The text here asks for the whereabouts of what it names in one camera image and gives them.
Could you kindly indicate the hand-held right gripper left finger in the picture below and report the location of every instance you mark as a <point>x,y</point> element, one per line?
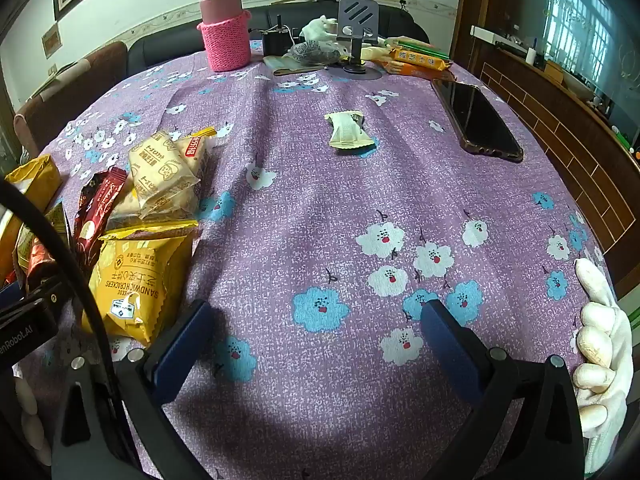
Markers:
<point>185,350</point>

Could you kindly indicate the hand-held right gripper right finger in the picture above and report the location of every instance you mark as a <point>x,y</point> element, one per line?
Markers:
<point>447,347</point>

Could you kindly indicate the small white snack packet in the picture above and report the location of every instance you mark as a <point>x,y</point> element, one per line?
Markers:
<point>348,132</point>

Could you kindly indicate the person's left hand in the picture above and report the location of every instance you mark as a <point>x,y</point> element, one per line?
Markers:
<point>30,410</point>

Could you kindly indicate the person's right hand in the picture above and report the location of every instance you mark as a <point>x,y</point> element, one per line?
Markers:
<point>607,355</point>

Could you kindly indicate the gold red snack packet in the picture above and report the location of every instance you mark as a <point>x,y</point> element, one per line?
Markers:
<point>37,255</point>

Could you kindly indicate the yellow sandwich cracker packet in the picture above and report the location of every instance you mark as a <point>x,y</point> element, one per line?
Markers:
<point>135,280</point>

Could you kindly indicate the yellow snack packet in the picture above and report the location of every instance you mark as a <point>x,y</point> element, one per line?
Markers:
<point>32,180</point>

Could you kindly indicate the dark red snack packet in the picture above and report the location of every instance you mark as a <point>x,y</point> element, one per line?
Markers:
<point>102,200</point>

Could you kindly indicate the clear bread packet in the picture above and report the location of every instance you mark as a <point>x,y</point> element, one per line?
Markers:
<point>160,180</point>

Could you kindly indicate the purple floral tablecloth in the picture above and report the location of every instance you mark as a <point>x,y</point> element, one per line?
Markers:
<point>310,210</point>

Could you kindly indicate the black smartphone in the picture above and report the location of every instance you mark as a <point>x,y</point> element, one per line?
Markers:
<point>477,117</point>

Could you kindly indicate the brown chair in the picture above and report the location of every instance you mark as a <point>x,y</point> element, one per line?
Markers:
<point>65,95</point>

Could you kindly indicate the wooden counter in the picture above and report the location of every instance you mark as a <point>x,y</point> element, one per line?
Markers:
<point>560,125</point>

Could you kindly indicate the orange biscuit packet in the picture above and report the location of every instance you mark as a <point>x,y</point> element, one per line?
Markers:
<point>417,59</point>
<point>415,73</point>

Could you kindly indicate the small cardboard box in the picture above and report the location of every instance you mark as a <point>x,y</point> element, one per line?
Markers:
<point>554,71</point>

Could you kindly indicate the pale flat notebook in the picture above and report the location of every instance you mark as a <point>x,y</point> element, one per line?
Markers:
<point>290,66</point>

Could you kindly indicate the small white bottle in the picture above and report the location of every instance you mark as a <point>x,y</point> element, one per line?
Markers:
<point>531,56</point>

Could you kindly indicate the cream snack packet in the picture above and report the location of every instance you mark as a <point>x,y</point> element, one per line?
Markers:
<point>375,52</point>

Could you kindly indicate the black sofa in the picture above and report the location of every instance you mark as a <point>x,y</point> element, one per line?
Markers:
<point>165,45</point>

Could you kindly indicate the green striped snack packet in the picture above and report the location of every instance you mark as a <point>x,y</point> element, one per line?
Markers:
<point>415,42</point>

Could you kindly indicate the long white box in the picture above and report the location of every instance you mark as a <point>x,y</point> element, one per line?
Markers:
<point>492,36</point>

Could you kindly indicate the pink bottle with knitted sleeve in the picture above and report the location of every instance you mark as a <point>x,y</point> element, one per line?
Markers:
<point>225,35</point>

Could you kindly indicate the small black box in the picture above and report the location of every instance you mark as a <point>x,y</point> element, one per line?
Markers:
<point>274,42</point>

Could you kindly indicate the clear bag with dark contents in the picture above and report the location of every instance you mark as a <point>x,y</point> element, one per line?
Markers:
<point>310,51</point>

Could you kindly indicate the white glove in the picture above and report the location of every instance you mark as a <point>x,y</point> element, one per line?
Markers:
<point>320,27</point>

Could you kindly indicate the grey phone stand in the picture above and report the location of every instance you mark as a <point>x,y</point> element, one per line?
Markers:
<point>357,15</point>

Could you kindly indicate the small wall frame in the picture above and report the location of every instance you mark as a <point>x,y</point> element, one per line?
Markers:
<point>50,41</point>

